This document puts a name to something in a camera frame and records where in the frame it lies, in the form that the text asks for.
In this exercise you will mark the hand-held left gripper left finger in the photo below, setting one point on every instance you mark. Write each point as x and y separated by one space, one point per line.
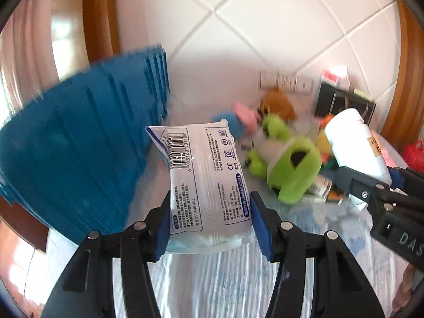
163 235

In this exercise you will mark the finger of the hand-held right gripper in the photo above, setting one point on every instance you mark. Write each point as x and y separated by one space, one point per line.
397 177
357 182

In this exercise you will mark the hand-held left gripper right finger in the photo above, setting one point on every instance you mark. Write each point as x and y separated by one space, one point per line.
261 235

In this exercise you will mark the white plastic bottle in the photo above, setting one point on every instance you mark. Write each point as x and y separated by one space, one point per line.
351 139

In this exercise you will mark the white face mask packet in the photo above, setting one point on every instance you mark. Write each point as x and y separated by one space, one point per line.
205 185

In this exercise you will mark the blue plastic container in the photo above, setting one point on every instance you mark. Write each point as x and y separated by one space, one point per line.
73 139

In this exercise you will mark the person's right hand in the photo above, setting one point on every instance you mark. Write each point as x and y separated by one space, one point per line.
407 291

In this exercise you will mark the red mesh bag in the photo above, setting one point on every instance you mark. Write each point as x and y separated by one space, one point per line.
415 155

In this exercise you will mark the orange and green medicine box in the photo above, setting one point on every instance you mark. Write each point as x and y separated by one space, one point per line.
323 188

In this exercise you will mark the blue patterned white cloth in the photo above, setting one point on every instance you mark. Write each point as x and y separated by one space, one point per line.
318 212

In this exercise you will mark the yellow green dinosaur plush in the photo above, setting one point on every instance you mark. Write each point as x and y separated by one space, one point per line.
323 145

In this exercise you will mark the lime green plush toy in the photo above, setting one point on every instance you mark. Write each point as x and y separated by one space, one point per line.
291 169

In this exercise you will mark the red and clear packet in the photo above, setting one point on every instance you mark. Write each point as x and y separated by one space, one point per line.
334 76

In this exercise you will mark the brown plush toy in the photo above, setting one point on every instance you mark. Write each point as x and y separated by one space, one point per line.
278 102

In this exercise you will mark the blue pig plush toy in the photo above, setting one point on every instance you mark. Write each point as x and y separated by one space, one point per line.
235 122

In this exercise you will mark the wooden frame post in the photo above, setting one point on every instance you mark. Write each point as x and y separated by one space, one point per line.
405 73
66 13

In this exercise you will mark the white five-hole wall socket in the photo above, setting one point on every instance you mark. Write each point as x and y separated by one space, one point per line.
287 82

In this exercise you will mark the blank white wall plate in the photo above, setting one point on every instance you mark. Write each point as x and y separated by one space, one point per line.
268 80

